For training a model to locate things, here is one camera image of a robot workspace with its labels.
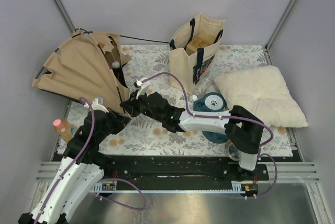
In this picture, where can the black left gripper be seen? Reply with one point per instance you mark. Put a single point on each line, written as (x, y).
(121, 121)

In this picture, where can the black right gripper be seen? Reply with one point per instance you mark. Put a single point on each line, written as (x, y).
(131, 104)

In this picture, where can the beige fabric pet tent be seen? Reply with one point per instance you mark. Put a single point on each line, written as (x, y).
(73, 69)

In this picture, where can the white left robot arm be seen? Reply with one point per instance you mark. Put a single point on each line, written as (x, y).
(81, 167)

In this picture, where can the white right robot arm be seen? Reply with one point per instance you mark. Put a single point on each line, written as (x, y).
(241, 127)

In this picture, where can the teal double pet bowl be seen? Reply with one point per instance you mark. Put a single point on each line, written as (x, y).
(212, 102)

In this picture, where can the steel pet bowl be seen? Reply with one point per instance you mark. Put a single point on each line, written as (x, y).
(232, 151)

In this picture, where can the floral patterned mat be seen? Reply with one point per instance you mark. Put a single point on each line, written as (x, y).
(144, 136)

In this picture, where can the cream canvas tote bag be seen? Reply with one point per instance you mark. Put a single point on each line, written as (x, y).
(190, 68)

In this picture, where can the pink cap juice bottle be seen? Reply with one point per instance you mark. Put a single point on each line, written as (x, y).
(65, 129)

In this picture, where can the white pompom toy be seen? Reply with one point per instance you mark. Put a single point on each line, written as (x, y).
(116, 64)

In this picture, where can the brown cardboard box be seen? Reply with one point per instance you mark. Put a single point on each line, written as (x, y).
(201, 41)

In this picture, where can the cream fluffy pillow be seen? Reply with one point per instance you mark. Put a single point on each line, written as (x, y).
(263, 92)

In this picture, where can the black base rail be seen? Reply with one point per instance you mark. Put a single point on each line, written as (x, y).
(176, 168)

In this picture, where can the white slotted cable duct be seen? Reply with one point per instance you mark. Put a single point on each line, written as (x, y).
(202, 186)

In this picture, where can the aluminium frame rail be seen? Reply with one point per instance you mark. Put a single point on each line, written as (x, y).
(287, 172)

